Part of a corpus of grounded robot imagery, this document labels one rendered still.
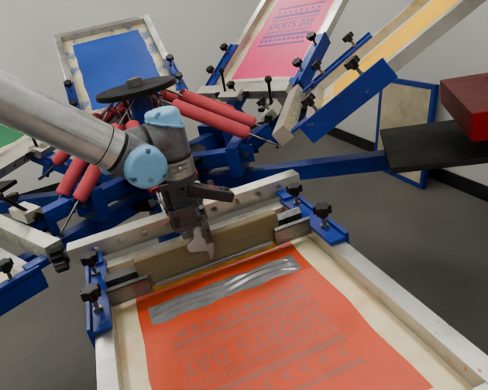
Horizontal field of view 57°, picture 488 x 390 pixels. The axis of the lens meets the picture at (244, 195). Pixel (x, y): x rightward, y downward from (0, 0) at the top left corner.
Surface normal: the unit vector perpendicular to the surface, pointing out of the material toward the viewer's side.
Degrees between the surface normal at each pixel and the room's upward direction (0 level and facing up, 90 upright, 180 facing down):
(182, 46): 90
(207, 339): 0
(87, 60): 32
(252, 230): 90
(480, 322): 0
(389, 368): 0
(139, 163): 90
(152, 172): 90
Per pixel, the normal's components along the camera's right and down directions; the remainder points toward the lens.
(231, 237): 0.32, 0.33
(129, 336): -0.20, -0.89
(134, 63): 0.00, -0.58
